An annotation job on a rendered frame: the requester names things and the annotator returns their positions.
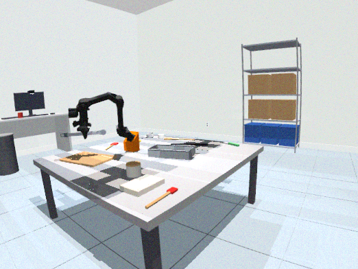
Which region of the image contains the grey cylinder with tan lid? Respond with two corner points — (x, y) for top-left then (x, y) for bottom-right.
(126, 161), (141, 178)

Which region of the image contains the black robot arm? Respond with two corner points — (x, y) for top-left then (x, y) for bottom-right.
(69, 92), (136, 142)

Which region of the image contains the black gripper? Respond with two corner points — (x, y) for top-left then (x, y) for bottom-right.
(77, 117), (92, 139)

